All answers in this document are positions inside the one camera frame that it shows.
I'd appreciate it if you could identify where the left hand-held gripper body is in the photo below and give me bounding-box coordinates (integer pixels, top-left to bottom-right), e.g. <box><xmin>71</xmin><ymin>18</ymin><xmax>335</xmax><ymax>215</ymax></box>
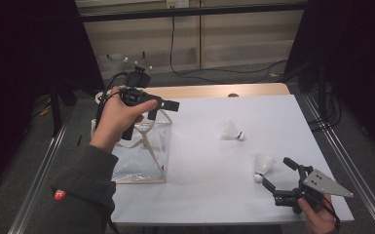
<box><xmin>120</xmin><ymin>57</ymin><xmax>164</xmax><ymax>141</ymax></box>

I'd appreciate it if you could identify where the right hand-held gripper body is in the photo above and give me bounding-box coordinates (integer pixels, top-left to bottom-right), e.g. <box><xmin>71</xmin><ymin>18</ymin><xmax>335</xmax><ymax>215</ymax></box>
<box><xmin>273</xmin><ymin>168</ymin><xmax>356</xmax><ymax>215</ymax></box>

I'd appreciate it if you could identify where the white feather shuttlecock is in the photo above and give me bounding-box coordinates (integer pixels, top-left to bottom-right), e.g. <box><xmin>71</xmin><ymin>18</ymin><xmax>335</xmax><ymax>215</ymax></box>
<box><xmin>253</xmin><ymin>153</ymin><xmax>277</xmax><ymax>183</ymax></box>
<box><xmin>150</xmin><ymin>131</ymin><xmax>168</xmax><ymax>151</ymax></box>
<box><xmin>219</xmin><ymin>120</ymin><xmax>245</xmax><ymax>141</ymax></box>

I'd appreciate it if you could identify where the clear plastic bag beige trim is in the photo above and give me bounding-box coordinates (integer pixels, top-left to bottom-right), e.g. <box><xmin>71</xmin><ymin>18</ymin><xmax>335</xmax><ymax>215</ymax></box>
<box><xmin>91</xmin><ymin>109</ymin><xmax>173</xmax><ymax>185</ymax></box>

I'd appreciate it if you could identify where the person's right hand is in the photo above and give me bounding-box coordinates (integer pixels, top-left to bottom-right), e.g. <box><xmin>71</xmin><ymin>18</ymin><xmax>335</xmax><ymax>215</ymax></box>
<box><xmin>297</xmin><ymin>193</ymin><xmax>339</xmax><ymax>234</ymax></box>

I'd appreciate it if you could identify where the person's left hand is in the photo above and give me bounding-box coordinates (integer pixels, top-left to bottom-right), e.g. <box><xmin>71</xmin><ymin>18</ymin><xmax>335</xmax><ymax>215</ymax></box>
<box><xmin>90</xmin><ymin>85</ymin><xmax>160</xmax><ymax>154</ymax></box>

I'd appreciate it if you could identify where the light wooden table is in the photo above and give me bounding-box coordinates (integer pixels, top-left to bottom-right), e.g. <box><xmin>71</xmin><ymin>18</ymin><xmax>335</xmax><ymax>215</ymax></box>
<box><xmin>142</xmin><ymin>82</ymin><xmax>291</xmax><ymax>100</ymax></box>

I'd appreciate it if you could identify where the white table cover sheet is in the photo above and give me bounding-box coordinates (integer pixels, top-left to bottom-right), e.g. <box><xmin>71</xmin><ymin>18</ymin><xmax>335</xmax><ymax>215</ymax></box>
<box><xmin>110</xmin><ymin>94</ymin><xmax>355</xmax><ymax>226</ymax></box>

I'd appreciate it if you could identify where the black metal crossbar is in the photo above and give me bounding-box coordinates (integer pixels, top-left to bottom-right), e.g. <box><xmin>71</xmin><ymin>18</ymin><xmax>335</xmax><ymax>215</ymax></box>
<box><xmin>78</xmin><ymin>2</ymin><xmax>308</xmax><ymax>23</ymax></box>

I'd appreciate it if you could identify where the black metal stand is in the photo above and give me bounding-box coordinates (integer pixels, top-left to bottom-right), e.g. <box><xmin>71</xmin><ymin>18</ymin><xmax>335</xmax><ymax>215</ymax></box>
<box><xmin>49</xmin><ymin>72</ymin><xmax>78</xmax><ymax>137</ymax></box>

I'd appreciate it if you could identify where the black curtain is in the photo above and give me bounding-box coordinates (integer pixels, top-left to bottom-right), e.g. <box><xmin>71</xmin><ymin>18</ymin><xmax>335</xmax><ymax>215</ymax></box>
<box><xmin>0</xmin><ymin>0</ymin><xmax>105</xmax><ymax>196</ymax></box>
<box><xmin>283</xmin><ymin>0</ymin><xmax>375</xmax><ymax>162</ymax></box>

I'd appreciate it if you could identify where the aluminium floor rail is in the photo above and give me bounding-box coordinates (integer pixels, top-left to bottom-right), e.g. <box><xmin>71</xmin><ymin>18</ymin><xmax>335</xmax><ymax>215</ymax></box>
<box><xmin>303</xmin><ymin>94</ymin><xmax>375</xmax><ymax>234</ymax></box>
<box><xmin>8</xmin><ymin>106</ymin><xmax>74</xmax><ymax>234</ymax></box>

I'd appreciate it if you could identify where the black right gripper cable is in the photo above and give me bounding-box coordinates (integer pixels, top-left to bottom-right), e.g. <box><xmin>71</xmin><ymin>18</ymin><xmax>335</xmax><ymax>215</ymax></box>
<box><xmin>316</xmin><ymin>191</ymin><xmax>343</xmax><ymax>227</ymax></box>

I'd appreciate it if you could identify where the black floor cable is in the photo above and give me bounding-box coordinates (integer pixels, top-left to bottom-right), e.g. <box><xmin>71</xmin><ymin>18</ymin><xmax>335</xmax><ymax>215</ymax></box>
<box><xmin>169</xmin><ymin>16</ymin><xmax>289</xmax><ymax>85</ymax></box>

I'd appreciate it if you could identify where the black cable bundle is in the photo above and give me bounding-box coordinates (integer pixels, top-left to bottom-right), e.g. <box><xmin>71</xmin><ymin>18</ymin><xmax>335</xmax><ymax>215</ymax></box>
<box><xmin>307</xmin><ymin>92</ymin><xmax>343</xmax><ymax>133</ymax></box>

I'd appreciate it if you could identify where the white wall socket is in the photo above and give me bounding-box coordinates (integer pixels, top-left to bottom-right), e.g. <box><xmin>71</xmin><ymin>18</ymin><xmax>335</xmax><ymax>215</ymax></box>
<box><xmin>166</xmin><ymin>0</ymin><xmax>190</xmax><ymax>9</ymax></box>

